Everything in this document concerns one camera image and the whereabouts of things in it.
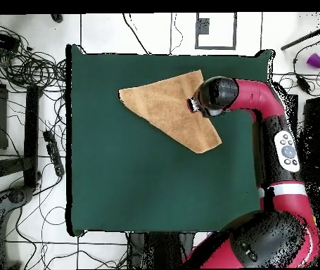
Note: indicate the orange terry towel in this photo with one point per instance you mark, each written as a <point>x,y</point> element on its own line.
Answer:
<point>171,109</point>

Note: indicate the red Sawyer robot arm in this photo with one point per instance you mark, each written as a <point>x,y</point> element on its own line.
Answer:
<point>261,95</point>

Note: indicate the dark grey square patch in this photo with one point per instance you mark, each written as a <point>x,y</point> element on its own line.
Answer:
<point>203,26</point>

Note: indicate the black upright bar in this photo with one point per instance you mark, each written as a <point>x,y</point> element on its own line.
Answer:
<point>292,109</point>
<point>32,135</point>

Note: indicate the dark green table cloth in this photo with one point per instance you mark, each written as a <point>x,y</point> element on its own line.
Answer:
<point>120,182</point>

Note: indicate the black power adapter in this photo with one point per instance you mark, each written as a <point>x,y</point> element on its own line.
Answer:
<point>303,83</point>

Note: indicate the black tripod pole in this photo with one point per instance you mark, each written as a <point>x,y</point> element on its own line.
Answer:
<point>303,38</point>

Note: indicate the purple cup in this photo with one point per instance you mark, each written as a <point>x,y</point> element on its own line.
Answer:
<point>315,60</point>

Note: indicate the black power strip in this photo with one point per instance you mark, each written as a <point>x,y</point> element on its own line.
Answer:
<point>53,153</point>

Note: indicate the dark rounded object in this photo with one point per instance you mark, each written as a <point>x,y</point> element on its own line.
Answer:
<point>57,17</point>

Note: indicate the dark grey stand foot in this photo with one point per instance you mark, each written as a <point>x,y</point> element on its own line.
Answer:
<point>16,195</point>

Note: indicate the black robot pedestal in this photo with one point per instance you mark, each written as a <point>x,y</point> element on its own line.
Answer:
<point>162,250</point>

